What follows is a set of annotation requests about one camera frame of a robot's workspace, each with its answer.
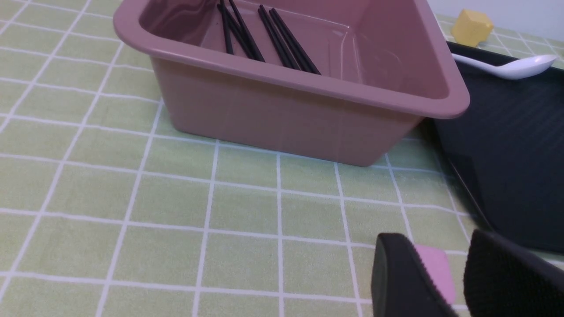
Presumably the black chopstick in bin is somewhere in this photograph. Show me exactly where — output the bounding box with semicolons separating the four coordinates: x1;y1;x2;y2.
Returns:
258;5;302;70
217;4;254;60
229;0;266;63
268;8;321;75
218;0;234;55

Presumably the black chopstick in bin rightmost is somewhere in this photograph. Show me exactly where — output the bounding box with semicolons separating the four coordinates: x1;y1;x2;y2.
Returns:
268;8;321;75

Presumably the white spoon far left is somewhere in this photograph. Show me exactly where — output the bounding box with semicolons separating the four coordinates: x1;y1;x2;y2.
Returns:
453;54;558;80

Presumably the black plastic tray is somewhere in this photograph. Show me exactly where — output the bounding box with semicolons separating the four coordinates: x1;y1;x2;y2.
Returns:
420;63;564;254

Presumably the yellow wooden cube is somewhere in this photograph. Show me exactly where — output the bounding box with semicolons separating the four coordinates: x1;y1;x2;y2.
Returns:
451;9;494;48

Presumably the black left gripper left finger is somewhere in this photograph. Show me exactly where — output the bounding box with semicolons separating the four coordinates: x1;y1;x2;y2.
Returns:
371;233;457;317

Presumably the black chopstick in bin leftmost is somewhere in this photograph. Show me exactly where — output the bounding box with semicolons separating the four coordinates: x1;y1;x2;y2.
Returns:
218;0;234;55

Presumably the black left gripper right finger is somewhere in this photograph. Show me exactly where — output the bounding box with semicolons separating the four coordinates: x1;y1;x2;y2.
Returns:
463;229;564;317

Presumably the green checkered tablecloth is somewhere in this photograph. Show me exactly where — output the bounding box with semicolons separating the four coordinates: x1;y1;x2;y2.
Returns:
0;0;564;317

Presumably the pink plastic bin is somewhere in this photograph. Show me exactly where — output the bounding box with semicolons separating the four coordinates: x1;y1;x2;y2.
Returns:
113;0;470;166

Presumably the pink cube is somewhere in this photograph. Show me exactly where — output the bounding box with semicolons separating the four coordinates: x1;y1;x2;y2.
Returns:
415;244;456;305

